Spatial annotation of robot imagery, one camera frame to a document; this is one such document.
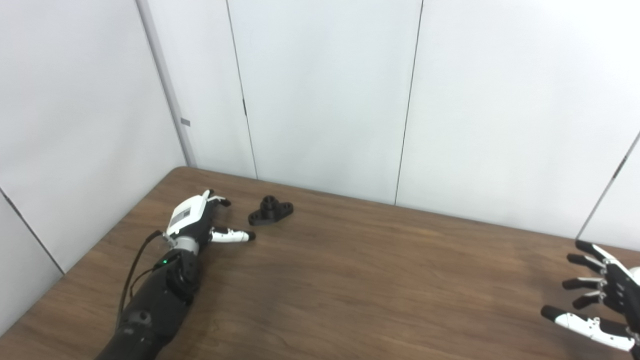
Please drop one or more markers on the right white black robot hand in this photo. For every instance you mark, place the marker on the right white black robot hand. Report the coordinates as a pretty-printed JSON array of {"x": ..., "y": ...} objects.
[{"x": 620, "y": 287}]

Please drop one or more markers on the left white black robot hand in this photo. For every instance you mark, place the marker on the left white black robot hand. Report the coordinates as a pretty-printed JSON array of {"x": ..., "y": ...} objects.
[{"x": 187, "y": 217}]

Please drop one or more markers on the black flanged holder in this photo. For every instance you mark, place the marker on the black flanged holder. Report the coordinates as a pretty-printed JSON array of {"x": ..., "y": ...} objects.
[{"x": 270, "y": 211}]

